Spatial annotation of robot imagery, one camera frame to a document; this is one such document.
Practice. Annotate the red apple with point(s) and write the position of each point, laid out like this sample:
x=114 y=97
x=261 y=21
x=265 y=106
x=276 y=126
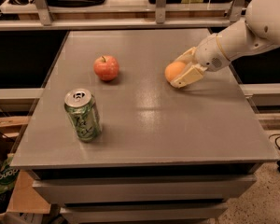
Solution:
x=106 y=67

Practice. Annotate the grey drawer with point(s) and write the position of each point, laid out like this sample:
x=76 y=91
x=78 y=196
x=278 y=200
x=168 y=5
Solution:
x=142 y=189
x=142 y=212

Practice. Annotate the green soda can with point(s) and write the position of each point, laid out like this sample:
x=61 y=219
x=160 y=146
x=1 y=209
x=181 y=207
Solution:
x=80 y=106

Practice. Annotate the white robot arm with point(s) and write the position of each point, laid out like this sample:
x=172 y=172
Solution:
x=257 y=32

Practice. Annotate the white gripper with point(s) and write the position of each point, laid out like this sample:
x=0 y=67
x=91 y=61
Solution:
x=211 y=55

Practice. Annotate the metal shelf rail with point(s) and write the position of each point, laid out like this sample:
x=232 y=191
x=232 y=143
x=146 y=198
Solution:
x=118 y=14

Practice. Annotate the grey upper drawer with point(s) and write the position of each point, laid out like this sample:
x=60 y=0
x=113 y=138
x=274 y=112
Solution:
x=142 y=189

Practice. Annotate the orange fruit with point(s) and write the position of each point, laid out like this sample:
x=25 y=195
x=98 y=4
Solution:
x=173 y=69

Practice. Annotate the cardboard box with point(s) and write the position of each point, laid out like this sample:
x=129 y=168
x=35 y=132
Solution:
x=25 y=205

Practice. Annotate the grey lower drawer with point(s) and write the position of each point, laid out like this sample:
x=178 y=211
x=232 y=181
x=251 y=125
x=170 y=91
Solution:
x=142 y=212

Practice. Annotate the green plastic bag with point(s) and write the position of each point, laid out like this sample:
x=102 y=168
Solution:
x=8 y=175

